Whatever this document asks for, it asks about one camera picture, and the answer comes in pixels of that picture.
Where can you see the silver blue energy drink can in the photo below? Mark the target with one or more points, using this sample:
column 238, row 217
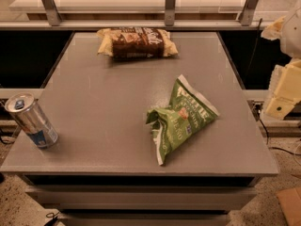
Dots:
column 26, row 111

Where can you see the metal frame railing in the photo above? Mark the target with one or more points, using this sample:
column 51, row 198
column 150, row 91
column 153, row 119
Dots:
column 90, row 15

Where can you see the brown chip bag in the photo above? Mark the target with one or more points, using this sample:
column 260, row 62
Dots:
column 136, row 42

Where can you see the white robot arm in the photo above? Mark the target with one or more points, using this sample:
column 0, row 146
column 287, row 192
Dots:
column 287, row 30

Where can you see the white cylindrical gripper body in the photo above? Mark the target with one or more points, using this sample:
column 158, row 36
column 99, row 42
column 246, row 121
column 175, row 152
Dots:
column 293, row 35

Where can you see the grey table with drawers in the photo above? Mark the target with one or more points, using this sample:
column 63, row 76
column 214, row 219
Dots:
column 103, row 169

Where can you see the green jalapeno chip bag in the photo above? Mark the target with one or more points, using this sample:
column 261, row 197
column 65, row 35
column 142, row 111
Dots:
column 187, row 113

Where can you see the cardboard box corner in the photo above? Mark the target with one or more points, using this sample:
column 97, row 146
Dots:
column 290, row 203

